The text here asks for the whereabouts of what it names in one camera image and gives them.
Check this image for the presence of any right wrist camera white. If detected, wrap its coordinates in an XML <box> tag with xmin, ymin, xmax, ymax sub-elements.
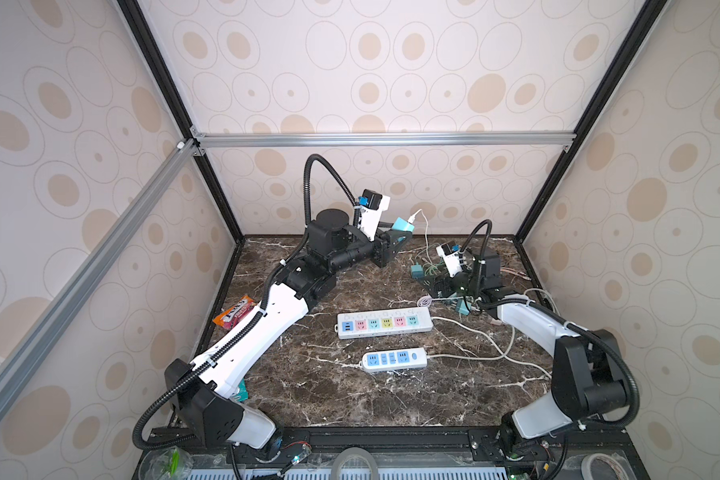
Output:
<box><xmin>436</xmin><ymin>242</ymin><xmax>463</xmax><ymax>277</ymax></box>

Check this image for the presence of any white blue power strip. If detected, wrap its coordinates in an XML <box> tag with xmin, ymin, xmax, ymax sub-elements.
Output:
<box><xmin>361</xmin><ymin>348</ymin><xmax>428</xmax><ymax>373</ymax></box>

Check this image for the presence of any teal charger plug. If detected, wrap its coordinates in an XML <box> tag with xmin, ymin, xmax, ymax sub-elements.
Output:
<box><xmin>392</xmin><ymin>217</ymin><xmax>415</xmax><ymax>232</ymax></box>

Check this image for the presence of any left diagonal aluminium bar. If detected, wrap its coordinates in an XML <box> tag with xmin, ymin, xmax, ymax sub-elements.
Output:
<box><xmin>0</xmin><ymin>138</ymin><xmax>198</xmax><ymax>422</ymax></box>

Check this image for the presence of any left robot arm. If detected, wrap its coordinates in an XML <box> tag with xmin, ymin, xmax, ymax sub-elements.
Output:
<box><xmin>132</xmin><ymin>206</ymin><xmax>414</xmax><ymax>451</ymax></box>

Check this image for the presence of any green cable bundle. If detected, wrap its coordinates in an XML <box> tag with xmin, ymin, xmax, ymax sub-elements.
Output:
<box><xmin>422</xmin><ymin>257</ymin><xmax>457</xmax><ymax>280</ymax></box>

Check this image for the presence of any teal charger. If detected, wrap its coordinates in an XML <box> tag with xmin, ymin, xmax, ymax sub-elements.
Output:
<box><xmin>456</xmin><ymin>299</ymin><xmax>471</xmax><ymax>316</ymax></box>
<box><xmin>410</xmin><ymin>264</ymin><xmax>425</xmax><ymax>279</ymax></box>

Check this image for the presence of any orange snack bag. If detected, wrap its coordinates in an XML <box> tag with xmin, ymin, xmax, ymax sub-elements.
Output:
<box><xmin>212</xmin><ymin>295</ymin><xmax>256</xmax><ymax>331</ymax></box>

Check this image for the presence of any teal snack bag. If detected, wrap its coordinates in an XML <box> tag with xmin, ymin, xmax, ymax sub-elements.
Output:
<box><xmin>232</xmin><ymin>381</ymin><xmax>249</xmax><ymax>402</ymax></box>

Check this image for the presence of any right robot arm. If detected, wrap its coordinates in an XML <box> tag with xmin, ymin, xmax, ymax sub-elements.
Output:
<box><xmin>423</xmin><ymin>244</ymin><xmax>640</xmax><ymax>451</ymax></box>

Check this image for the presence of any thick white power cord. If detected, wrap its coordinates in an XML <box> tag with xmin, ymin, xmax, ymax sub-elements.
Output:
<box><xmin>425</xmin><ymin>287</ymin><xmax>577</xmax><ymax>379</ymax></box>

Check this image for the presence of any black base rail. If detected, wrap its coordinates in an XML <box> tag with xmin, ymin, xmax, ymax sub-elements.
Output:
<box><xmin>145</xmin><ymin>426</ymin><xmax>649</xmax><ymax>479</ymax></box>

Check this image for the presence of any clear plastic cup green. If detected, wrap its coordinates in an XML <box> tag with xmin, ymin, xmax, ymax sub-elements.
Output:
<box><xmin>137</xmin><ymin>446</ymin><xmax>194</xmax><ymax>480</ymax></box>

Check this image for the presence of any clear tube loop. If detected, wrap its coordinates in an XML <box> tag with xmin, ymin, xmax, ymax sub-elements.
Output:
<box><xmin>329</xmin><ymin>446</ymin><xmax>380</xmax><ymax>480</ymax></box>

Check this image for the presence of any horizontal aluminium bar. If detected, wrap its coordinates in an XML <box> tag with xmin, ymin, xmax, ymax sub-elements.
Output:
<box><xmin>196</xmin><ymin>130</ymin><xmax>576</xmax><ymax>149</ymax></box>

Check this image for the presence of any tape roll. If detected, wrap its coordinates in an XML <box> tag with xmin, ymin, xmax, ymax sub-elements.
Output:
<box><xmin>580</xmin><ymin>453</ymin><xmax>629</xmax><ymax>480</ymax></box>

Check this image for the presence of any white multicolour power strip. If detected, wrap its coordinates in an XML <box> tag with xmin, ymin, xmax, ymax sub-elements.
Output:
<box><xmin>336</xmin><ymin>307</ymin><xmax>433</xmax><ymax>340</ymax></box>

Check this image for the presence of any thin white usb cable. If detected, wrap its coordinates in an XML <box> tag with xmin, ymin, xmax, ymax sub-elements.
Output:
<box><xmin>409</xmin><ymin>209</ymin><xmax>436</xmax><ymax>307</ymax></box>

